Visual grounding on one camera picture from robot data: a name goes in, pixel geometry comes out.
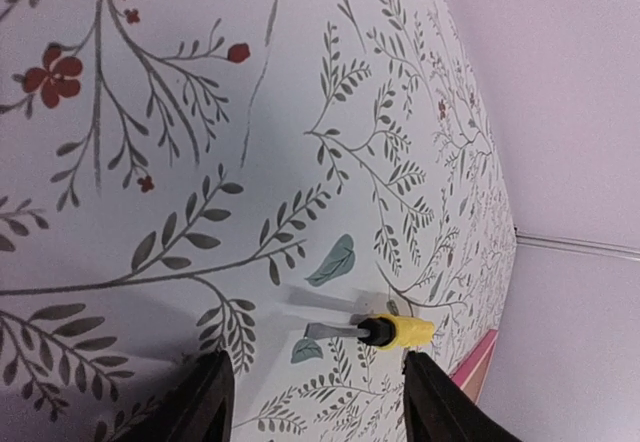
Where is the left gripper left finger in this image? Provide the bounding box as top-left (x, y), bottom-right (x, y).
top-left (116, 350), bottom-right (235, 442)

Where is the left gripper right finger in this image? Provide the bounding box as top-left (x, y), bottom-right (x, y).
top-left (403, 352), bottom-right (519, 442)

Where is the pink picture frame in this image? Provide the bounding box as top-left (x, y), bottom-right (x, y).
top-left (450, 329), bottom-right (499, 405)

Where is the yellow handled screwdriver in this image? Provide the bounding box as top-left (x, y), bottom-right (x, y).
top-left (304, 314), bottom-right (437, 350)

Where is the floral patterned table mat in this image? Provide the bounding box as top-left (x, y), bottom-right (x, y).
top-left (1, 0), bottom-right (515, 441)

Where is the right aluminium corner post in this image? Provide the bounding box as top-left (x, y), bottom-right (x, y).
top-left (516, 231), bottom-right (639, 262)

